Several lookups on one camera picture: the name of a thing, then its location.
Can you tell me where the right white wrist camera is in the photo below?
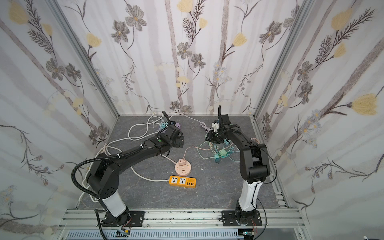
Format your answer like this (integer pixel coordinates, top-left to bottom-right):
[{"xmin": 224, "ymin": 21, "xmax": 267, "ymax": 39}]
[{"xmin": 212, "ymin": 120, "xmax": 222, "ymax": 132}]

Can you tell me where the aluminium front rail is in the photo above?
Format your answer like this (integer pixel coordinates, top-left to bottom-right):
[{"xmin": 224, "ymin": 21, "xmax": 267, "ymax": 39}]
[{"xmin": 58, "ymin": 209, "xmax": 305, "ymax": 231}]

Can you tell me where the pink charger adapter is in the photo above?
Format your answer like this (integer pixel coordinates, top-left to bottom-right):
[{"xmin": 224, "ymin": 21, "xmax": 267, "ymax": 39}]
[{"xmin": 178, "ymin": 158, "xmax": 187, "ymax": 166}]

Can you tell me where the white orange strip cord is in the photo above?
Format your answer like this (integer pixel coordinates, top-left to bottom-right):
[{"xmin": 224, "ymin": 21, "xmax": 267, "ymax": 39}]
[{"xmin": 77, "ymin": 140, "xmax": 170, "ymax": 203}]

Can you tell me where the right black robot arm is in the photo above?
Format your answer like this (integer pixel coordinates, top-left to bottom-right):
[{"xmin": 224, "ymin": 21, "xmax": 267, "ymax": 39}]
[{"xmin": 206, "ymin": 106, "xmax": 271, "ymax": 226}]

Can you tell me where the beige round socket cord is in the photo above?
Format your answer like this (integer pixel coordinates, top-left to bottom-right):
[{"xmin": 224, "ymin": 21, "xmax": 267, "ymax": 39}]
[{"xmin": 89, "ymin": 140, "xmax": 179, "ymax": 169}]

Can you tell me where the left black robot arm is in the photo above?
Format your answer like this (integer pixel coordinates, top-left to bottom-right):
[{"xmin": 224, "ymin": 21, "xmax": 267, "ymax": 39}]
[{"xmin": 71, "ymin": 112, "xmax": 184, "ymax": 227}]

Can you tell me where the orange power strip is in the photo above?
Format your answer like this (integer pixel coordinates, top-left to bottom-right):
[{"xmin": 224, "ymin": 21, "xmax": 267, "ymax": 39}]
[{"xmin": 168, "ymin": 176, "xmax": 197, "ymax": 189}]

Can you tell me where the white purple strip cord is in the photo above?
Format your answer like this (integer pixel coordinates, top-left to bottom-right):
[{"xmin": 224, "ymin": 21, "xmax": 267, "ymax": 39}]
[{"xmin": 127, "ymin": 112, "xmax": 164, "ymax": 142}]

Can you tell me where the pink round power socket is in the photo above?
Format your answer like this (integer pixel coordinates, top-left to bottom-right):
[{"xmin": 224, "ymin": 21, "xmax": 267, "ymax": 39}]
[{"xmin": 175, "ymin": 161, "xmax": 192, "ymax": 177}]

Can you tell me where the pink multi-head cable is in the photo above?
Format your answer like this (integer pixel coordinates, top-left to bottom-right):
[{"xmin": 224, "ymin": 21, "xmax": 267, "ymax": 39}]
[{"xmin": 182, "ymin": 140, "xmax": 212, "ymax": 161}]

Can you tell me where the white vented cable duct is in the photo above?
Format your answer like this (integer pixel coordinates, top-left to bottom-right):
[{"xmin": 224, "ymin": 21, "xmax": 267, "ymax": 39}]
[{"xmin": 65, "ymin": 229, "xmax": 245, "ymax": 240}]

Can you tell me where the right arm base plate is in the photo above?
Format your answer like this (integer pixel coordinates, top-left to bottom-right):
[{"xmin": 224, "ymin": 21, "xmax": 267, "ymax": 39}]
[{"xmin": 219, "ymin": 209, "xmax": 263, "ymax": 227}]

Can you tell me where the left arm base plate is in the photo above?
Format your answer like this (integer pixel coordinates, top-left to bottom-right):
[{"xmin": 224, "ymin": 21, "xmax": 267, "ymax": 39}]
[{"xmin": 101, "ymin": 211, "xmax": 145, "ymax": 227}]

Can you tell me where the green charger cube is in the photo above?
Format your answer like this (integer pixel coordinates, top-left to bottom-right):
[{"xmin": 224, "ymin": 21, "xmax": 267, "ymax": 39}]
[{"xmin": 219, "ymin": 149, "xmax": 227, "ymax": 158}]

